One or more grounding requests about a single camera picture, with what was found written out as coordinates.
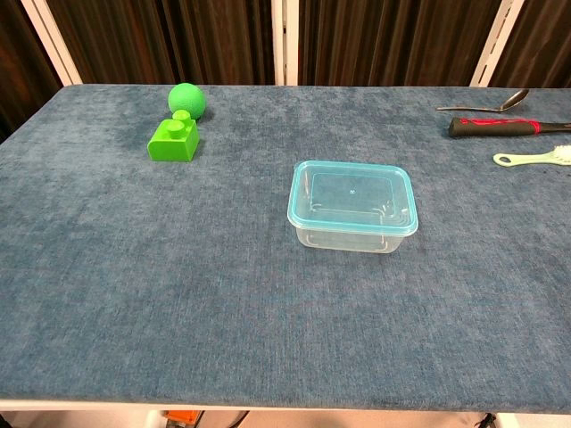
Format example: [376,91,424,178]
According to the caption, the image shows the green ball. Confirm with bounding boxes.
[168,82,206,120]

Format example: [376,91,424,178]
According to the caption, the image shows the green building block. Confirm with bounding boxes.
[147,110,201,162]

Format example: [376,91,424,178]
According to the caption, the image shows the clear container blue rim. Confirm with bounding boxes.
[292,162,416,254]

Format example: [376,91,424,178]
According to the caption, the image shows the metal spoon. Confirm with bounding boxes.
[435,88,531,113]

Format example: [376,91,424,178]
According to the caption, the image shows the red and black hammer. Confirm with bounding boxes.
[448,116,571,139]

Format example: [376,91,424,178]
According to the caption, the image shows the dark pleated curtain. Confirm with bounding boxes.
[0,0,571,144]

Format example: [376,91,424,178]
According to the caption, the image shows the light green brush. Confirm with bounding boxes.
[492,144,571,169]

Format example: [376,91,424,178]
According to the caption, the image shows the upright white frame post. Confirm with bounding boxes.
[270,0,299,86]

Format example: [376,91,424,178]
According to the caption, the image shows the slanted white frame post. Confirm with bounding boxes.
[469,0,525,88]
[20,0,84,86]

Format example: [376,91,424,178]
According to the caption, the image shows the orange plastic block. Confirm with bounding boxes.
[162,409,202,428]

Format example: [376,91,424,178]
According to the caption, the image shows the blue table cloth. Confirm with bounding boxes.
[0,84,571,411]

